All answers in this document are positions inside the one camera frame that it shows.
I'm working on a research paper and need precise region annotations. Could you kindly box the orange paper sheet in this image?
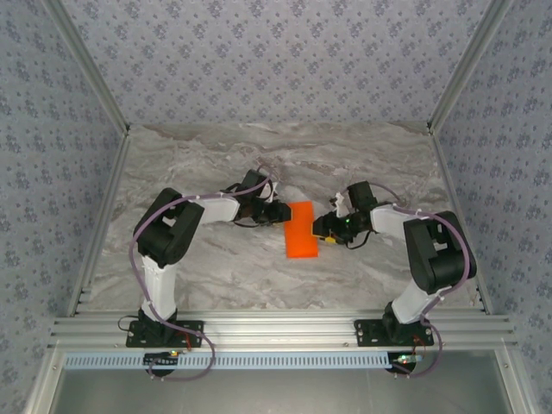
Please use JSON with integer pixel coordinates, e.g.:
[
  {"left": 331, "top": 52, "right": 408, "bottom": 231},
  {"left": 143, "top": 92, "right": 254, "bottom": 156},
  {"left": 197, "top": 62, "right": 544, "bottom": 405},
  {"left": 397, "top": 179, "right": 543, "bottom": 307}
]
[{"left": 283, "top": 201, "right": 319, "bottom": 259}]

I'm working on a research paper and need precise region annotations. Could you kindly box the grey metal sheet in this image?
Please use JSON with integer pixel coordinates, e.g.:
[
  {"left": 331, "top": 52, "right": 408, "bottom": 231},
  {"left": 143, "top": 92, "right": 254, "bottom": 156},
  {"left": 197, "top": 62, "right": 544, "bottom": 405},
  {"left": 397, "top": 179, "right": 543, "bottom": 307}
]
[{"left": 47, "top": 368, "right": 514, "bottom": 414}]

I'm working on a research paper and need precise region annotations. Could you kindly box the small black circuit board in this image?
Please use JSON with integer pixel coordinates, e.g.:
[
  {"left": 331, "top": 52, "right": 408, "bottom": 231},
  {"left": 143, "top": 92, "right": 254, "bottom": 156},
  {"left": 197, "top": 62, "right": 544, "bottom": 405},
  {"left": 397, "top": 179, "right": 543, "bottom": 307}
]
[
  {"left": 143, "top": 351, "right": 180, "bottom": 367},
  {"left": 387, "top": 351, "right": 422, "bottom": 373}
]

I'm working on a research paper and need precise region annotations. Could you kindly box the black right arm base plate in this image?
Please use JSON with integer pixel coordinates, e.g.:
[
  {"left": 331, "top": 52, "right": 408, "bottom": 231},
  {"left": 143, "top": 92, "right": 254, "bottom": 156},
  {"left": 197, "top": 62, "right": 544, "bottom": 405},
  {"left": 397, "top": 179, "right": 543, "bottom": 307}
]
[{"left": 353, "top": 317, "right": 435, "bottom": 348}]

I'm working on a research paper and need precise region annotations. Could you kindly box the aluminium table side rail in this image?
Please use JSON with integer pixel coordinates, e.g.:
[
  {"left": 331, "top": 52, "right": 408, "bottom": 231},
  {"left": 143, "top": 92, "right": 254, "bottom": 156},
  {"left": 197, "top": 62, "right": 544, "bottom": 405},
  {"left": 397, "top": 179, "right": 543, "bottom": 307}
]
[
  {"left": 429, "top": 129, "right": 495, "bottom": 316},
  {"left": 66, "top": 129, "right": 133, "bottom": 318}
]

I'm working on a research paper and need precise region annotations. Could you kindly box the aluminium mounting rail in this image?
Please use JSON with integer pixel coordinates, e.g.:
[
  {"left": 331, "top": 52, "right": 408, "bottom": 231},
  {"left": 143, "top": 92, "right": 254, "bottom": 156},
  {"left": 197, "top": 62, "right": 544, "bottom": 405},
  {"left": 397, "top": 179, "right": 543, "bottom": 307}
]
[{"left": 47, "top": 313, "right": 518, "bottom": 351}]

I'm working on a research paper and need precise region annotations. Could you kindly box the light blue slotted cable duct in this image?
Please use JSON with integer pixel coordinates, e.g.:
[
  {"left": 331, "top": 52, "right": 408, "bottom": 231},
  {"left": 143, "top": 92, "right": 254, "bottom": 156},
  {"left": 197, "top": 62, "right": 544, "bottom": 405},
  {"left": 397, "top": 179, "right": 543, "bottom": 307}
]
[{"left": 64, "top": 352, "right": 396, "bottom": 371}]

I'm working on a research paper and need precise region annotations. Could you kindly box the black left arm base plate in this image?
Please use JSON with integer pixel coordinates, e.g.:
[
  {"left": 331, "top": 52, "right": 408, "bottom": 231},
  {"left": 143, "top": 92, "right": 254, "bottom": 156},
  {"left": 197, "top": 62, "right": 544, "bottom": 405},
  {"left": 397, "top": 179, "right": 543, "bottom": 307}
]
[{"left": 125, "top": 320, "right": 205, "bottom": 348}]

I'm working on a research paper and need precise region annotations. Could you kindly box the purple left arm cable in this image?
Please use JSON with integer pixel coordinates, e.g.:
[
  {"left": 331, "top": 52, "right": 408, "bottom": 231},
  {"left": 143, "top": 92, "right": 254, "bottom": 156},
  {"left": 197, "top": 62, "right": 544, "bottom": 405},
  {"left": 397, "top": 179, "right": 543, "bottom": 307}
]
[{"left": 129, "top": 165, "right": 281, "bottom": 383}]

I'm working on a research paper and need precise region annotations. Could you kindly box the aluminium corner post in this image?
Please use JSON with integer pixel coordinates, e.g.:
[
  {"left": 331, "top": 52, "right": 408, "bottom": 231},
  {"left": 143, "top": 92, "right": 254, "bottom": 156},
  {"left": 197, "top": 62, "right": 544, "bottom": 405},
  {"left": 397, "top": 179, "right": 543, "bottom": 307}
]
[
  {"left": 42, "top": 0, "right": 132, "bottom": 137},
  {"left": 426, "top": 0, "right": 517, "bottom": 135}
]

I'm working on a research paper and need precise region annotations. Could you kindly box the aluminium frame bar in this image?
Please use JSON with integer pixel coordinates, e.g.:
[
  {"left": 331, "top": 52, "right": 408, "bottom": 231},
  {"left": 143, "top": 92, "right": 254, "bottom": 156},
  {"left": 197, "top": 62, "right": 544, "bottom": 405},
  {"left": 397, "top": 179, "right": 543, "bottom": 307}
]
[
  {"left": 23, "top": 349, "right": 66, "bottom": 414},
  {"left": 493, "top": 349, "right": 534, "bottom": 414}
]

